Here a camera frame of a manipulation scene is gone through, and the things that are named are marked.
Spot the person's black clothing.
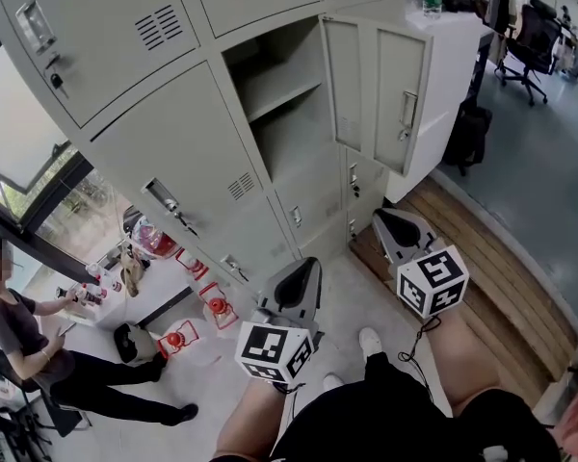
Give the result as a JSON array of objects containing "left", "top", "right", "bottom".
[{"left": 268, "top": 351, "right": 563, "bottom": 462}]

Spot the white cabinet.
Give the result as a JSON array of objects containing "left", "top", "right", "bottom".
[{"left": 383, "top": 10, "right": 495, "bottom": 205}]

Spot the grey metal locker door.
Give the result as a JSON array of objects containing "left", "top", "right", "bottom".
[{"left": 319, "top": 13, "right": 434, "bottom": 177}]

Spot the black locker key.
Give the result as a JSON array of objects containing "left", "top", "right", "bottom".
[{"left": 49, "top": 71, "right": 71, "bottom": 99}]

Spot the black office chair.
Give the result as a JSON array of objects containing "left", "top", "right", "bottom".
[{"left": 493, "top": 0, "right": 565, "bottom": 109}]

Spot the wooden slat platform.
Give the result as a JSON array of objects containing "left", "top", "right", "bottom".
[{"left": 350, "top": 175, "right": 578, "bottom": 397}]

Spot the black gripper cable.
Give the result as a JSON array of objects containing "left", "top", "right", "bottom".
[{"left": 396, "top": 314, "right": 443, "bottom": 403}]

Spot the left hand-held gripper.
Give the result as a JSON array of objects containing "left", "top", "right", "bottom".
[{"left": 234, "top": 256, "right": 325, "bottom": 384}]

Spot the person's left forearm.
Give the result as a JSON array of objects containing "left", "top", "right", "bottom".
[{"left": 210, "top": 377, "right": 298, "bottom": 462}]

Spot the person's right forearm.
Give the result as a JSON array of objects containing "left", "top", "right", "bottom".
[{"left": 424, "top": 311, "right": 505, "bottom": 418}]

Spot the black backpack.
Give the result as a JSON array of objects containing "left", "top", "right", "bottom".
[{"left": 443, "top": 97, "right": 494, "bottom": 178}]

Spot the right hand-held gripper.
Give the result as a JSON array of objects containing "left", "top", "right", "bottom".
[{"left": 372, "top": 208, "right": 467, "bottom": 320}]

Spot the white low table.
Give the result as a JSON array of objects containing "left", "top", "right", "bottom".
[{"left": 23, "top": 250, "right": 195, "bottom": 332}]

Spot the brown paper bag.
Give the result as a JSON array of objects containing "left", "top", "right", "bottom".
[{"left": 119, "top": 249, "right": 149, "bottom": 298}]

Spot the black and grey bag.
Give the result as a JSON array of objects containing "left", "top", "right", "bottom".
[{"left": 113, "top": 322, "right": 168, "bottom": 367}]

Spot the black window frame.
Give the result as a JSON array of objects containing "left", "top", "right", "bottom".
[{"left": 0, "top": 146, "right": 126, "bottom": 281}]

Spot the grey metal locker cabinet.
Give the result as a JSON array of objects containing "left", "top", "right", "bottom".
[{"left": 0, "top": 0, "right": 418, "bottom": 297}]

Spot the red label bottle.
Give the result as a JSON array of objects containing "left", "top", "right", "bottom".
[{"left": 78, "top": 281, "right": 109, "bottom": 306}]

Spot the black folding chair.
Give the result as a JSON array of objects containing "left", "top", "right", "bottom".
[{"left": 0, "top": 344, "right": 93, "bottom": 440}]

